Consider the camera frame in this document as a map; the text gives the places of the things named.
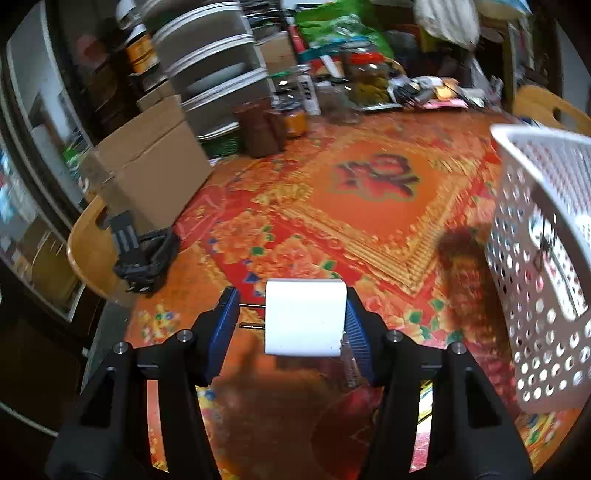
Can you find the closed cardboard box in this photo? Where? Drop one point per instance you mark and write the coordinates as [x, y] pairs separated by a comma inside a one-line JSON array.
[[277, 50]]

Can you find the white plastic drawer tower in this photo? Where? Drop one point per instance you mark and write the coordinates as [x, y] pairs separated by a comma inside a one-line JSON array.
[[212, 69]]

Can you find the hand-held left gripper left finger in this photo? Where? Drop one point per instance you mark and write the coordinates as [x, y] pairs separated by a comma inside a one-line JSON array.
[[224, 332]]

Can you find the open cardboard box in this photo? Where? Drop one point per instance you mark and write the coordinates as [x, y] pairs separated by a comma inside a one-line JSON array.
[[147, 157]]

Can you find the white perforated plastic basket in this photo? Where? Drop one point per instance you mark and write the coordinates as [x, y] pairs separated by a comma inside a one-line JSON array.
[[545, 277]]

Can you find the small orange jar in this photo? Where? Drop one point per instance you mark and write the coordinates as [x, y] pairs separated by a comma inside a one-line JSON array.
[[295, 122]]

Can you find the wooden chair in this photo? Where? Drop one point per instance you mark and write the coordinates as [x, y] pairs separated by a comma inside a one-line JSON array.
[[92, 258], [549, 108]]

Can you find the dark wooden cabinet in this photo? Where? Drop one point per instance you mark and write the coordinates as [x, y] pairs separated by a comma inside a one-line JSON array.
[[55, 92]]

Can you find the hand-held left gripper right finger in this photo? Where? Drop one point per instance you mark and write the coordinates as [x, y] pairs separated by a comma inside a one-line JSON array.
[[359, 341]]

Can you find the white slim bottle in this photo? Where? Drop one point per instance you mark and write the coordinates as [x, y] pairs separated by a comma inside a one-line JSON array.
[[308, 94]]

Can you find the red printed tablecloth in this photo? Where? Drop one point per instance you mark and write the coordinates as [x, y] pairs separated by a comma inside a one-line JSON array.
[[369, 221]]

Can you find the green shopping bag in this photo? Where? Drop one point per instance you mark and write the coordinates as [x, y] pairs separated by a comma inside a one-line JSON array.
[[341, 23]]

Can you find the white charger plug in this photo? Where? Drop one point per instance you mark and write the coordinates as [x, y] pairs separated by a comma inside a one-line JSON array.
[[304, 318]]

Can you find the empty glass jar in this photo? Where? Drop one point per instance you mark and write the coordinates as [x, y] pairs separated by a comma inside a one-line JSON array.
[[337, 104]]

